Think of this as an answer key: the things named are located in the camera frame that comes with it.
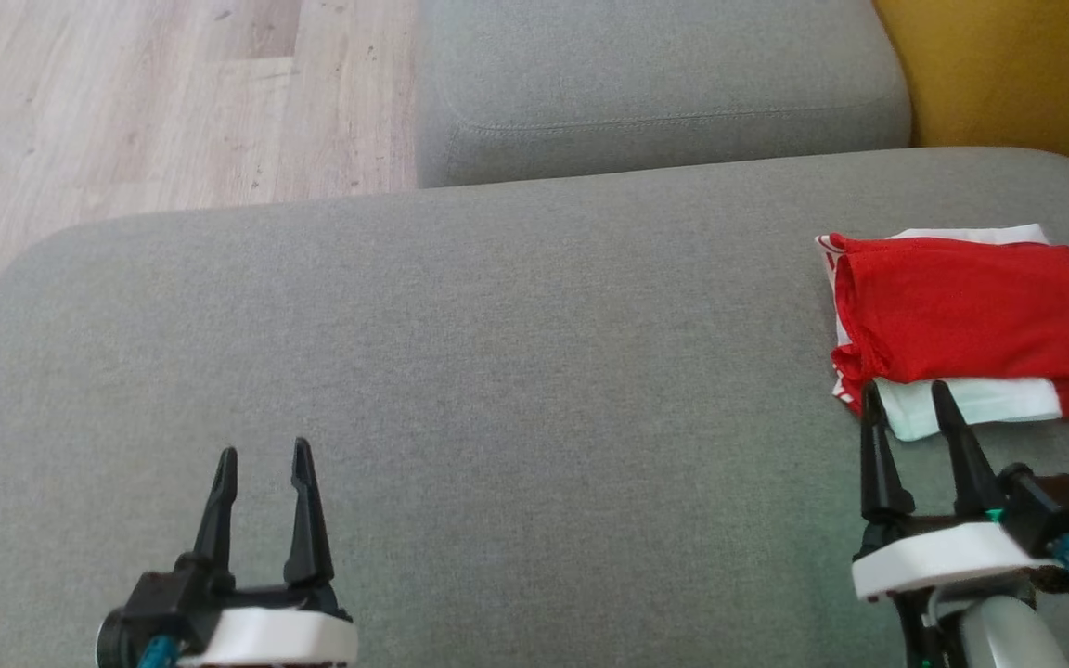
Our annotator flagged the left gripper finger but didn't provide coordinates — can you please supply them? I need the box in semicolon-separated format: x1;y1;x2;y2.
282;437;337;588
191;446;240;590

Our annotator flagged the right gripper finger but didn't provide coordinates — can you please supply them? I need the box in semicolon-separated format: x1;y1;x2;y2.
859;379;916;522
930;379;1007;518

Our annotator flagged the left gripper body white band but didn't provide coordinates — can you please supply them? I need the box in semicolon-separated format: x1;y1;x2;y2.
177;557;359;667

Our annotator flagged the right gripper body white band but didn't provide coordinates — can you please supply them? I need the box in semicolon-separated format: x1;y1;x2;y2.
852;510;1060;602

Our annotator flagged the red shirt with white sleeves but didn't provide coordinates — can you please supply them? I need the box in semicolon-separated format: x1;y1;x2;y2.
815;232;1069;442

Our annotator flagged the grey sofa seat cushion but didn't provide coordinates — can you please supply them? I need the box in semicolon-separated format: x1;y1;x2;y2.
0;146;1069;668

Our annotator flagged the yellow cushion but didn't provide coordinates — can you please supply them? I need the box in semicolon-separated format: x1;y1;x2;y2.
871;0;1069;191

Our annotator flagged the grey sofa section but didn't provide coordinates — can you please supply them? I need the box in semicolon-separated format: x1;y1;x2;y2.
416;0;913;189

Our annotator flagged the left cable with teal connector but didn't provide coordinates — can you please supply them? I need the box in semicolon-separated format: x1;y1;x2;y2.
135;636;180;668

